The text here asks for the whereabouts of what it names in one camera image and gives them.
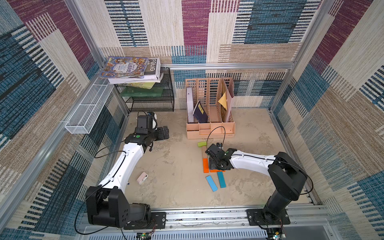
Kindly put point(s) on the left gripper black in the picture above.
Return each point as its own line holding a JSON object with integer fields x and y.
{"x": 160, "y": 135}

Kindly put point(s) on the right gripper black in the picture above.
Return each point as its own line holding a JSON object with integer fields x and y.
{"x": 213, "y": 157}

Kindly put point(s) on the orange block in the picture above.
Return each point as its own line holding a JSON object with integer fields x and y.
{"x": 214, "y": 170}
{"x": 206, "y": 165}

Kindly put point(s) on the natural wood building block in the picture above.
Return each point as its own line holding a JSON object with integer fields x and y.
{"x": 204, "y": 154}

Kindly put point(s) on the teal building block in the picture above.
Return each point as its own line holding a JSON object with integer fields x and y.
{"x": 221, "y": 179}

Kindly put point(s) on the light blue building block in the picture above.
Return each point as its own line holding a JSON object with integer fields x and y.
{"x": 211, "y": 183}

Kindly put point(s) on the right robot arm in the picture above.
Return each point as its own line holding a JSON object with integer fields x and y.
{"x": 288, "y": 177}

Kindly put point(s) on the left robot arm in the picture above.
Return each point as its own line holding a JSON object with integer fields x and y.
{"x": 106, "y": 203}

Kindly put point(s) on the dark navy notebook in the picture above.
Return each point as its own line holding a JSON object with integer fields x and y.
{"x": 199, "y": 113}

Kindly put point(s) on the pink eraser box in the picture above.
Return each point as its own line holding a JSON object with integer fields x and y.
{"x": 142, "y": 178}

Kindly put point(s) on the white binder in organizer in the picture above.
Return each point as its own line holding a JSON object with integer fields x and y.
{"x": 190, "y": 104}

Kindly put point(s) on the green folder on shelf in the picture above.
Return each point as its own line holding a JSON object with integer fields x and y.
{"x": 140, "y": 92}

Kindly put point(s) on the peach desk file organizer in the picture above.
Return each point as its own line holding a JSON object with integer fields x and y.
{"x": 209, "y": 91}

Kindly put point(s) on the yellow paper envelope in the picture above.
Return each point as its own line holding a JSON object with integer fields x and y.
{"x": 223, "y": 101}

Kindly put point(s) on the black and white Folio book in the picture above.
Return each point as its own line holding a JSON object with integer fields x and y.
{"x": 152, "y": 74}

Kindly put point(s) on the pink folder in organizer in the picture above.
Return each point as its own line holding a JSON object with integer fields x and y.
{"x": 228, "y": 87}

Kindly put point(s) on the colourful illustrated book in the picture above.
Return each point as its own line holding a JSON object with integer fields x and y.
{"x": 125, "y": 67}

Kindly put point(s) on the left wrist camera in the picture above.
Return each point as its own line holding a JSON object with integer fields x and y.
{"x": 153, "y": 117}

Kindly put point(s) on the black wire shelf rack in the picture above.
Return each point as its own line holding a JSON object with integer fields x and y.
{"x": 165, "y": 103}

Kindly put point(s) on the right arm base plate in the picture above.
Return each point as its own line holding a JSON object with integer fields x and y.
{"x": 259, "y": 217}

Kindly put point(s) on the white wire mesh basket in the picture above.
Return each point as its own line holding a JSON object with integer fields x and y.
{"x": 87, "y": 112}

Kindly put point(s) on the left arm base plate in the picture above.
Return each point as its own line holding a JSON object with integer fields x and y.
{"x": 156, "y": 221}

